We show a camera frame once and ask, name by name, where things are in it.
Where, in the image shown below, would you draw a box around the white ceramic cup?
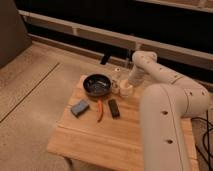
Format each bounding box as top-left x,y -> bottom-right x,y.
120,79 -> 133,97

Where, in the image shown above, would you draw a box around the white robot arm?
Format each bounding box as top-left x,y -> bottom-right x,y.
128,51 -> 210,171

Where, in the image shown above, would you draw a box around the black bowl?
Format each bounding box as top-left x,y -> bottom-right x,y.
83,74 -> 111,97

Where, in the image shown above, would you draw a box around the clear glass jar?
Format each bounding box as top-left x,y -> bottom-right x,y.
111,68 -> 121,94

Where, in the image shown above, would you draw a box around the black rectangular remote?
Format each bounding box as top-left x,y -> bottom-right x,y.
108,99 -> 120,118

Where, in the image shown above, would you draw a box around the blue-grey sponge block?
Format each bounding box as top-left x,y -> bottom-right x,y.
70,100 -> 89,117

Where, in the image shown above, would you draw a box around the wooden table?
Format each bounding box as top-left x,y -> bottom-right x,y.
47,87 -> 199,171

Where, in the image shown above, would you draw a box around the grey sofa corner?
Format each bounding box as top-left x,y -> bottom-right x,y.
0,0 -> 32,68

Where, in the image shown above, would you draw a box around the orange handled tool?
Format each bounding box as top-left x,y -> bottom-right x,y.
97,99 -> 104,122

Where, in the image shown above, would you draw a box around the white window frame rail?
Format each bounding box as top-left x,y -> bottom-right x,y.
18,10 -> 213,70

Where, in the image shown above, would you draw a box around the black cables on floor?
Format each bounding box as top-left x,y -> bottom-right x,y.
191,109 -> 213,171

